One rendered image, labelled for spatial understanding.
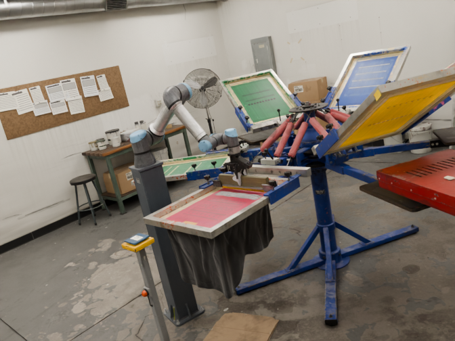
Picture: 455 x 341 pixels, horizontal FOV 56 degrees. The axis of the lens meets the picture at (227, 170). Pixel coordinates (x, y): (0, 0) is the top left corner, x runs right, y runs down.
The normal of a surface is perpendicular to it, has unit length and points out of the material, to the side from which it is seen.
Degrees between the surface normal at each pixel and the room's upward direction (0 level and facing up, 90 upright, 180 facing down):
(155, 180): 90
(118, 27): 90
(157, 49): 90
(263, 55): 90
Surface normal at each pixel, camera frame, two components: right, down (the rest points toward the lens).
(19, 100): 0.71, 0.03
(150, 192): 0.55, 0.12
